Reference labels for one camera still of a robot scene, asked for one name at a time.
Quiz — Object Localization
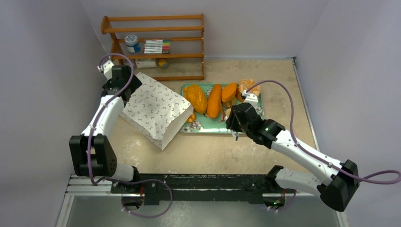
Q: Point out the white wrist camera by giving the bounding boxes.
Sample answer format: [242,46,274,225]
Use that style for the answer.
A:
[241,90,259,108]
[97,60,114,80]

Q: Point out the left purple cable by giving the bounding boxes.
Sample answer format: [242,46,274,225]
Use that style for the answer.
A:
[87,53,173,219]

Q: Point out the pale yellow fake bun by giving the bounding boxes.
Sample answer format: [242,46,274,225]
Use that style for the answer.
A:
[224,108,232,118]

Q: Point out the metal tongs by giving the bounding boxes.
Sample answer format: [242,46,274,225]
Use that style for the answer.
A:
[230,130,239,141]

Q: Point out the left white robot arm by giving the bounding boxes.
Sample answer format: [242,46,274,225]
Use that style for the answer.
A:
[69,65,142,193]

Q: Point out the small brown fake bread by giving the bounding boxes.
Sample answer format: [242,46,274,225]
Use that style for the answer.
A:
[223,98,236,109]

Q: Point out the yellow grey sharpener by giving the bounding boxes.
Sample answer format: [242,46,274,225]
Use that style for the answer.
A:
[157,59,169,69]

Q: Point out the orange braided fake bread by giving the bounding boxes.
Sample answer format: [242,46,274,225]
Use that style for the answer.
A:
[186,112,196,123]

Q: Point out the orange oval fake bread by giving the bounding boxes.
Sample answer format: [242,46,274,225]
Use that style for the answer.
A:
[221,83,237,103]

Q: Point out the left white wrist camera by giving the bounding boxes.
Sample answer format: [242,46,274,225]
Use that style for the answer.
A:
[97,60,114,80]

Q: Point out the wooden shelf rack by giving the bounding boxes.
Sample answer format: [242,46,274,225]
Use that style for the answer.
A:
[101,14,205,81]

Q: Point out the long orange fake baguette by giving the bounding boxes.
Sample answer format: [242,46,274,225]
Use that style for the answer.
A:
[207,84,223,119]

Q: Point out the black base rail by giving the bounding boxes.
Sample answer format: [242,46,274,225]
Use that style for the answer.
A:
[111,173,293,205]

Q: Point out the white patterned paper bag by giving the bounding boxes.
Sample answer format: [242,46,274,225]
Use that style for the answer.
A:
[121,72,193,150]

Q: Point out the white small box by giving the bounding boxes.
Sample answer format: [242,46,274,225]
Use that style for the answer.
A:
[135,59,157,68]

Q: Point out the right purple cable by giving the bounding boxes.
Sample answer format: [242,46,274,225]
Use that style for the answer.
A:
[245,80,401,185]

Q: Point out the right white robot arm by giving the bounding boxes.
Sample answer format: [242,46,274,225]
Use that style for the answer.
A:
[226,103,359,212]

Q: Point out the purple cable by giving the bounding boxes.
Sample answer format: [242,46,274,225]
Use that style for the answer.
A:
[87,53,173,219]
[245,80,401,185]

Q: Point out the pack of coloured markers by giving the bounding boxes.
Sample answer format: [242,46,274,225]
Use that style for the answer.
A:
[144,39,171,54]

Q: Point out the blue lidded jar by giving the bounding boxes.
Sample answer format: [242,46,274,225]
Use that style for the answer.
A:
[124,35,140,53]

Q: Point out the green floral tray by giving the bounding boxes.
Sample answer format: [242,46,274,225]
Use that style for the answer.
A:
[179,83,266,135]

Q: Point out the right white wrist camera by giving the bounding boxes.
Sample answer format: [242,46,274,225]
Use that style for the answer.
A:
[241,90,259,108]

